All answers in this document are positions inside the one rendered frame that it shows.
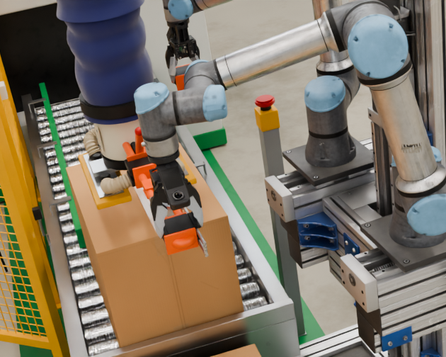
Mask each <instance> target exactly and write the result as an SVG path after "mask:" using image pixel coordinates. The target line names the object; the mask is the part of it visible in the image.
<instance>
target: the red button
mask: <svg viewBox="0 0 446 357"><path fill-rule="evenodd" d="M274 102H275V98H274V97H273V96H271V95H262V96H259V97H258V98H257V99H256V100H255V104H256V105H257V106H258V107H260V108H261V110H262V111H269V110H270V109H271V106H272V105H273V104H274Z"/></svg>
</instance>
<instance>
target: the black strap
mask: <svg viewBox="0 0 446 357"><path fill-rule="evenodd" d="M154 82H156V83H160V82H159V80H158V79H157V78H155V79H154ZM79 102H80V105H81V111H82V112H83V114H84V115H87V116H88V117H90V118H94V119H99V120H114V119H120V118H127V117H130V116H133V115H136V106H135V100H133V101H130V102H128V103H123V104H119V105H114V106H94V105H91V104H90V103H88V102H87V101H86V100H85V99H84V97H83V95H82V93H80V95H79Z"/></svg>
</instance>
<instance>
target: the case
mask: <svg viewBox="0 0 446 357"><path fill-rule="evenodd" d="M179 152H180V153H181V155H182V156H183V158H184V159H185V161H186V163H187V164H188V166H189V167H190V169H191V171H192V172H193V174H194V175H195V177H196V179H197V183H194V184H192V186H194V187H195V188H196V189H197V191H198V193H199V195H200V200H201V204H202V212H203V226H202V227H201V228H198V229H199V231H200V233H201V235H202V236H203V238H204V240H205V241H206V243H207V252H208V255H209V256H208V257H205V255H204V253H203V251H202V249H201V248H200V245H198V247H195V248H192V249H188V250H185V251H180V252H178V253H175V254H171V255H168V254H167V251H166V245H165V242H164V240H163V238H162V239H160V238H159V236H158V234H157V233H156V230H155V226H154V221H153V216H152V213H151V208H150V201H149V199H147V197H146V196H145V194H144V191H143V190H144V189H143V188H138V189H137V188H136V186H135V187H131V186H130V187H129V188H128V190H129V192H130V194H131V196H132V200H131V201H130V202H126V203H122V204H119V205H114V206H111V207H108V208H104V209H100V210H98V209H97V207H96V204H95V202H94V199H93V196H92V194H91V191H90V188H89V186H88V183H87V180H86V177H85V175H84V172H83V169H82V168H81V165H80V164H77V165H74V166H69V167H67V168H66V171H67V176H68V179H69V184H70V187H71V190H72V195H73V198H74V202H75V206H76V211H77V214H78V216H79V222H80V225H81V229H82V232H83V236H84V240H85V243H86V248H87V251H88V256H89V259H90V262H91V265H92V268H93V272H94V274H95V277H96V280H97V283H98V287H99V289H100V292H101V295H102V298H103V301H104V303H105V307H106V309H107V312H108V316H109V318H110V322H111V324H112V327H113V331H114V333H115V336H116V339H117V341H118V345H119V347H120V348H122V347H125V346H129V345H132V344H136V343H139V342H142V341H146V340H149V339H153V338H156V337H158V336H163V335H166V334H170V333H173V332H177V331H180V330H183V329H187V328H190V327H194V326H197V325H200V324H204V323H207V322H211V321H214V320H217V319H221V318H224V317H228V316H231V315H235V314H238V313H241V312H244V306H243V302H242V297H241V289H240V285H239V277H238V272H237V267H236V260H235V255H234V248H233V243H232V238H231V230H230V226H229V218H228V215H227V214H226V212H225V211H224V209H223V207H222V206H221V205H220V203H219V201H218V200H217V199H216V197H215V195H214V194H213V192H212V191H211V190H210V188H209V186H208V185H207V184H206V182H205V180H204V179H203V177H202V176H201V175H200V173H199V171H198V170H197V169H196V167H195V165H194V164H193V163H192V161H191V160H190V158H189V156H188V155H187V154H186V152H185V150H184V149H183V148H182V146H181V144H180V143H179Z"/></svg>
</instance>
